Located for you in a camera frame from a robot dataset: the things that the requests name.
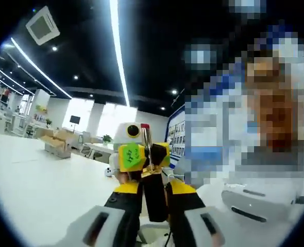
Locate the small white desk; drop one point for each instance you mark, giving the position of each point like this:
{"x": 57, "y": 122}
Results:
{"x": 103, "y": 149}

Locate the square ceiling air vent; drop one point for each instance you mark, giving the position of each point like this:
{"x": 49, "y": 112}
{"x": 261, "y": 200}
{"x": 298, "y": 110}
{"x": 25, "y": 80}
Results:
{"x": 42, "y": 25}

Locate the open cardboard box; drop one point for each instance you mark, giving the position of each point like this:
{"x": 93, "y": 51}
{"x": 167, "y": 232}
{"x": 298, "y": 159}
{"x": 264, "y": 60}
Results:
{"x": 65, "y": 135}
{"x": 52, "y": 140}

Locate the long straight ceiling light strip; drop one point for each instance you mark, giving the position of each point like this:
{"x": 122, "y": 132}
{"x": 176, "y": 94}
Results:
{"x": 117, "y": 38}

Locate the white chest-worn device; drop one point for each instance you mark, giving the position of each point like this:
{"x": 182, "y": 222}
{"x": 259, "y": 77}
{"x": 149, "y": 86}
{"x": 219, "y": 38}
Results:
{"x": 257, "y": 203}

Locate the white handheld controller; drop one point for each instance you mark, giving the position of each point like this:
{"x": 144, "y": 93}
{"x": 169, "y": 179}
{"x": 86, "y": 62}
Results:
{"x": 108, "y": 172}

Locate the black and gold lipstick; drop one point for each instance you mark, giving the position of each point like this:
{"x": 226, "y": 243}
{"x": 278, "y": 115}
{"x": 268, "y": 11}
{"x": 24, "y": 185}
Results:
{"x": 155, "y": 200}

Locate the yellow green wall decoration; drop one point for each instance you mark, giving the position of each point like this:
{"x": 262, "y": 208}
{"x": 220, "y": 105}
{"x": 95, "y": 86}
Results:
{"x": 41, "y": 108}

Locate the small potted green plant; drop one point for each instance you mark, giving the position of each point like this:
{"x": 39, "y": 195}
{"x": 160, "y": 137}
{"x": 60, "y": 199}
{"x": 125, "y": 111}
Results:
{"x": 48, "y": 121}

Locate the blue framed wall display board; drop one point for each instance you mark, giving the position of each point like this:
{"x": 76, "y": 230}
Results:
{"x": 177, "y": 139}

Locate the curved ceiling light strip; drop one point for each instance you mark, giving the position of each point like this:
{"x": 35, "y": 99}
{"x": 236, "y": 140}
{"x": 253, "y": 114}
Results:
{"x": 38, "y": 68}

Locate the person's right hand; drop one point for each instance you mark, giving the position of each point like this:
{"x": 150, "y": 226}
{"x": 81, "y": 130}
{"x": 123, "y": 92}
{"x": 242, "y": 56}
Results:
{"x": 122, "y": 177}

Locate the white office chair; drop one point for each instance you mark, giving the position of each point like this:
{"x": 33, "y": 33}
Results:
{"x": 86, "y": 144}

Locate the large potted green plant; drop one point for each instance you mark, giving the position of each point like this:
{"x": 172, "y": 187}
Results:
{"x": 107, "y": 139}

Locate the black monitor on stand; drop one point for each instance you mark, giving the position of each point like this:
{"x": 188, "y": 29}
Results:
{"x": 75, "y": 119}

